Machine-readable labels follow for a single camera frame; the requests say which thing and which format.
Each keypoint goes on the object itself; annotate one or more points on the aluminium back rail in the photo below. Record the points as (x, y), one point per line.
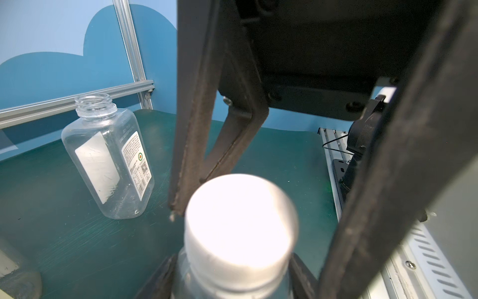
(27, 113)

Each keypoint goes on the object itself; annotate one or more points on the round clear plastic bottle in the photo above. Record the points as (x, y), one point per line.
(221, 280)

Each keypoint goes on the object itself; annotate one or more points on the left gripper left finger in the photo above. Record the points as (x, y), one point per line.
(198, 72)

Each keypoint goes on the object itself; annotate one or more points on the right aluminium frame post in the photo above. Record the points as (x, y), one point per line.
(128, 33)

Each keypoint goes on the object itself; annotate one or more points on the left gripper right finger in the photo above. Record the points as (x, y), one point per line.
(442, 84)

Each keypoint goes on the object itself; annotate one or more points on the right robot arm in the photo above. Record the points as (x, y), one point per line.
(364, 145)

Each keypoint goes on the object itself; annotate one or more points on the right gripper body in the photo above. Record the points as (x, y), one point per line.
(316, 57)

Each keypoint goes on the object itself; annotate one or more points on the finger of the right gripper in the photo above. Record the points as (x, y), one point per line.
(245, 117)

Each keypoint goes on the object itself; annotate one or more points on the square clear plastic bottle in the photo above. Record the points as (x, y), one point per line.
(106, 146)

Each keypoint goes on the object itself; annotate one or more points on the tall clear labelled bottle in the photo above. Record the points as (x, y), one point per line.
(19, 278)

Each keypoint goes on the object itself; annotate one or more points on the white bottle cap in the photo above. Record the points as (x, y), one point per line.
(241, 219)

